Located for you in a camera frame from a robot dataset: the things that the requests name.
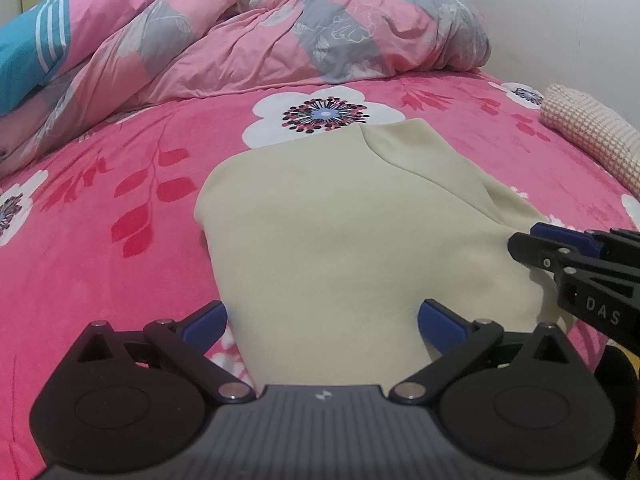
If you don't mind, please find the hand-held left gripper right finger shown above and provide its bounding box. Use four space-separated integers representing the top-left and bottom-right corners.
389 298 573 405

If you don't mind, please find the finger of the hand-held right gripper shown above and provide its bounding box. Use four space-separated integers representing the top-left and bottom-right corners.
507 232 581 277
530 223 601 257

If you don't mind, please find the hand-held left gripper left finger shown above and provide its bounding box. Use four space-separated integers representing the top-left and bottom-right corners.
72 300 256 405

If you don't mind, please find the beige zip jacket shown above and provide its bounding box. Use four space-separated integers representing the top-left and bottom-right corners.
194 119 576 396

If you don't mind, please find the pink floral bed blanket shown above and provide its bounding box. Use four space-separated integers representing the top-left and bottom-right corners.
0 70 640 480

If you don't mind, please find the pink grey blue quilt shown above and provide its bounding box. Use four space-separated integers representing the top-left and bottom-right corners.
0 0 491 176

